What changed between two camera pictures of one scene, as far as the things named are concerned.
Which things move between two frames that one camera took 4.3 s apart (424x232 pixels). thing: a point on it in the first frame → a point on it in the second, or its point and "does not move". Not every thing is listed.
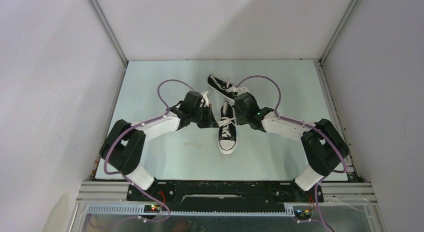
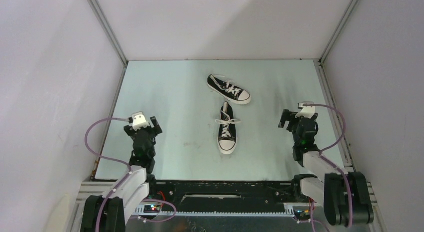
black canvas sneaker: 227,141 does not move
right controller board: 303,214 does not move
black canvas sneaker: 222,87 does not move
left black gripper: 210,121 → 129,129
